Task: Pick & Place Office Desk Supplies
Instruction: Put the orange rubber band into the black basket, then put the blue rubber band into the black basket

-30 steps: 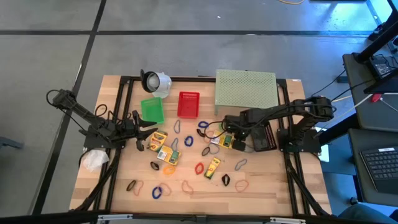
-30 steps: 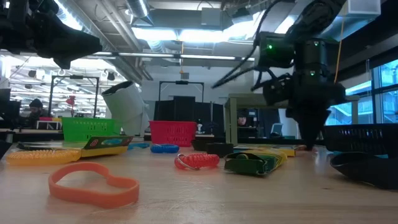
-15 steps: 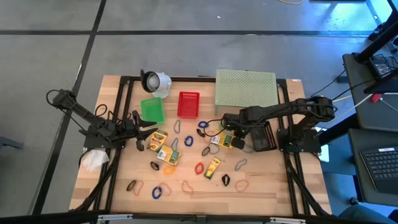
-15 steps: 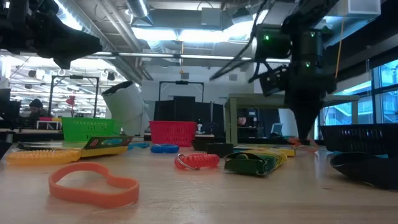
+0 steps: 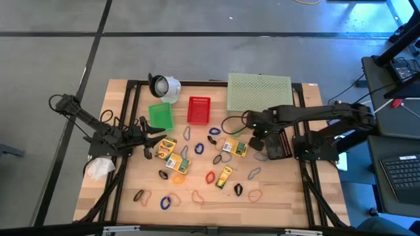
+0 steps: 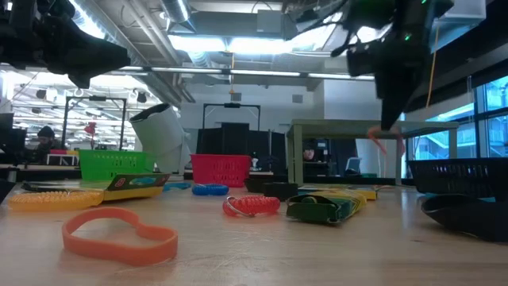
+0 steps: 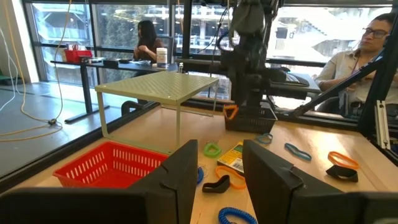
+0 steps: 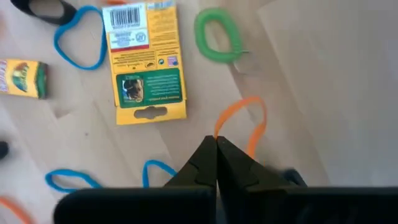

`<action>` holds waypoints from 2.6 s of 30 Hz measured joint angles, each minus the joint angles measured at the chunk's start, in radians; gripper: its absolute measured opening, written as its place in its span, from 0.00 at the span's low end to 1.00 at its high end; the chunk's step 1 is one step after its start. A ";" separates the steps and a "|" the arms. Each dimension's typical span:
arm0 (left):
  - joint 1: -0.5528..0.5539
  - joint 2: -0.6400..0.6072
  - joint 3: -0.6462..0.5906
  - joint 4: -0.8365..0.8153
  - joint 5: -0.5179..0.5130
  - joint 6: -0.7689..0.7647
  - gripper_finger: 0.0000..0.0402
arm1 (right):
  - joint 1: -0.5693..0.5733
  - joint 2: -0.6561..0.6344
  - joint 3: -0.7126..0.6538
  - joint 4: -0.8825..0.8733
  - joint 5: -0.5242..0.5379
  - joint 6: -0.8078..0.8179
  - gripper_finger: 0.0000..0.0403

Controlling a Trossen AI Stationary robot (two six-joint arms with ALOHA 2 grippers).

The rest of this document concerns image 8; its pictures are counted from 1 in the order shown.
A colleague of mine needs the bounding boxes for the green coil keychain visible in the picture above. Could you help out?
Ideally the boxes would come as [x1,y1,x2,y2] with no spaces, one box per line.
[194,7,249,65]

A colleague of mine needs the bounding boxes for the black silicone wristband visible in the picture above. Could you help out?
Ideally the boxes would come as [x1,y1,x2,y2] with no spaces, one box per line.
[11,0,77,26]

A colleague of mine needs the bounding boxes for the blue disc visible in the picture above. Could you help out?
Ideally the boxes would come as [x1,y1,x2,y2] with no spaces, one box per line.
[53,5,108,71]

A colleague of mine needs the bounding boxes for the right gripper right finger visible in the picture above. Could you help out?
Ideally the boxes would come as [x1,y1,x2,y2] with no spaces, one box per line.
[216,136,398,224]

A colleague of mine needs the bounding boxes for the large yellow crayon box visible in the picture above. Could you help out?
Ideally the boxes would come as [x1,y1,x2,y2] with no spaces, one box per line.
[101,0,188,126]

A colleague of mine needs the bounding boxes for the blue silicone wristband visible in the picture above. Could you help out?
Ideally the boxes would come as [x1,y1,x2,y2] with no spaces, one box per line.
[45,168,103,194]
[142,159,178,189]

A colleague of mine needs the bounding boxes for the small yellow crayon box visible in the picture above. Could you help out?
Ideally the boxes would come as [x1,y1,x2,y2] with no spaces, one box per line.
[0,58,49,100]

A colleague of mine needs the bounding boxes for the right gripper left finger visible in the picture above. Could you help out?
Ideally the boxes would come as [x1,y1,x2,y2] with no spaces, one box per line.
[53,135,218,224]

